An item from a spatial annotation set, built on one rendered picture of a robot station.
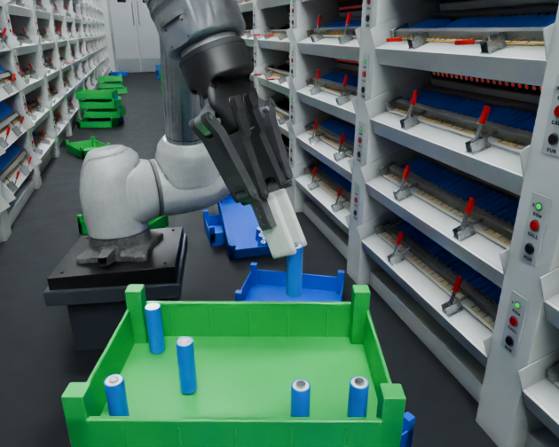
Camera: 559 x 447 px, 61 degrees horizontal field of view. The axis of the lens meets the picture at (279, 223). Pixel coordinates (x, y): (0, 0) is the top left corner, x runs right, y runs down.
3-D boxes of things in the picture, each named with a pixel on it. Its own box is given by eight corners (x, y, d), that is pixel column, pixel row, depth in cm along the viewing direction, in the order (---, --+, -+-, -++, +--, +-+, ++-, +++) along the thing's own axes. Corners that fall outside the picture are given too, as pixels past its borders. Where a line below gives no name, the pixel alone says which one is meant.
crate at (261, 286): (235, 317, 139) (234, 293, 136) (252, 283, 157) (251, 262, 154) (338, 328, 134) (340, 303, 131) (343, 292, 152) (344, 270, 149)
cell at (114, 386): (109, 437, 47) (100, 385, 44) (115, 423, 48) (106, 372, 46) (128, 437, 47) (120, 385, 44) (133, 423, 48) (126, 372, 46)
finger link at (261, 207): (260, 182, 51) (245, 189, 49) (277, 225, 52) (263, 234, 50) (250, 185, 52) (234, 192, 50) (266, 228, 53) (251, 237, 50)
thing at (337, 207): (352, 239, 160) (340, 205, 154) (298, 187, 214) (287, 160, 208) (405, 214, 162) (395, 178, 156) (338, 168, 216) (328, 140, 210)
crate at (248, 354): (74, 466, 44) (59, 397, 41) (136, 336, 63) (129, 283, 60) (397, 467, 44) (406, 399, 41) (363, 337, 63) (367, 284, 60)
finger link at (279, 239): (274, 192, 52) (271, 194, 51) (297, 252, 53) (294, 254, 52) (254, 199, 53) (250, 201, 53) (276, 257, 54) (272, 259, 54)
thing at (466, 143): (527, 199, 84) (515, 127, 78) (373, 133, 138) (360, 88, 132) (623, 150, 86) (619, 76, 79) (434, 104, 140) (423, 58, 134)
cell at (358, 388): (347, 440, 46) (350, 387, 44) (344, 426, 48) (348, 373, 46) (366, 440, 46) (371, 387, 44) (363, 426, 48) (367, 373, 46)
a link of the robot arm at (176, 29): (129, 15, 49) (153, 70, 50) (189, -33, 44) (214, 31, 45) (188, 17, 56) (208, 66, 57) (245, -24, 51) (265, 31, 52)
